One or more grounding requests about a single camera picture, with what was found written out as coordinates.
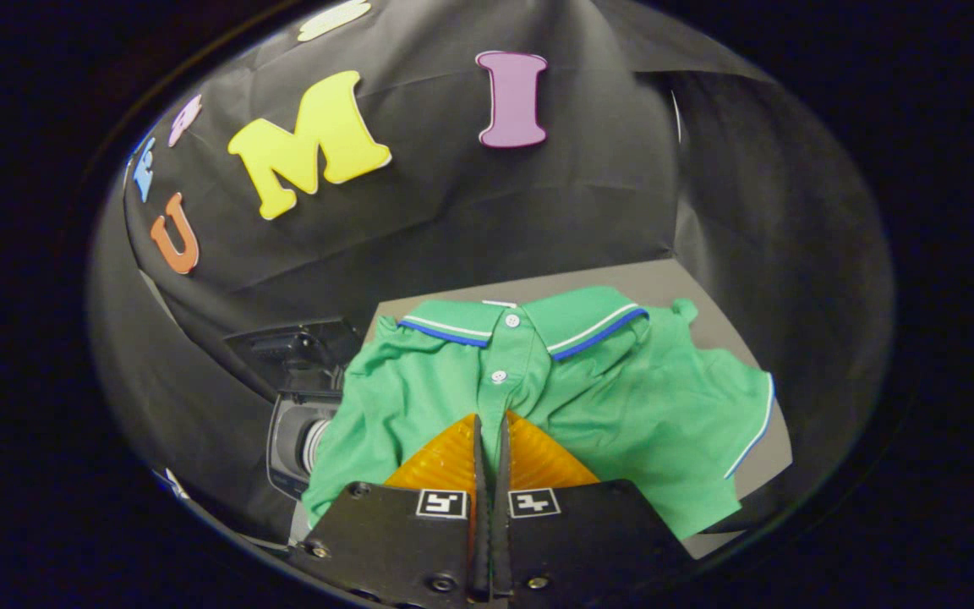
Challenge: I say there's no dark washing machine lid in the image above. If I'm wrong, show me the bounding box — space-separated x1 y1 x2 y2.
225 317 365 397

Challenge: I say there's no green polo shirt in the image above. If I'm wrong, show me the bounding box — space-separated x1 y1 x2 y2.
301 286 777 542

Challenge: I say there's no grey cabinet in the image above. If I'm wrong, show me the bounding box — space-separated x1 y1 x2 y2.
364 258 794 559

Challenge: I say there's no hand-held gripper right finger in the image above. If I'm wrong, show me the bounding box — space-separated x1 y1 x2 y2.
491 410 695 603

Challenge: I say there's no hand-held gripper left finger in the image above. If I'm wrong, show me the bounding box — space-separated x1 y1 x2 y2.
288 413 489 606

